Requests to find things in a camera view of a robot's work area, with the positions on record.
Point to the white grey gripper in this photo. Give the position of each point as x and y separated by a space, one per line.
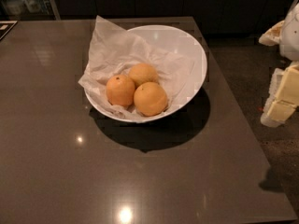
290 36

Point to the orange fruit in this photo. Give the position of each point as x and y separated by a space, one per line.
120 90
142 73
150 99

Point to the white ceramic bowl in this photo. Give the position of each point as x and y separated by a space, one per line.
186 45

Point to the white crumpled paper liner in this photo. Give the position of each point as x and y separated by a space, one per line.
114 51

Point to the clear containers in background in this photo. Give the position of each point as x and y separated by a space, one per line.
21 7

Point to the black white object table corner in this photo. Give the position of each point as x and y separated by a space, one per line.
5 27

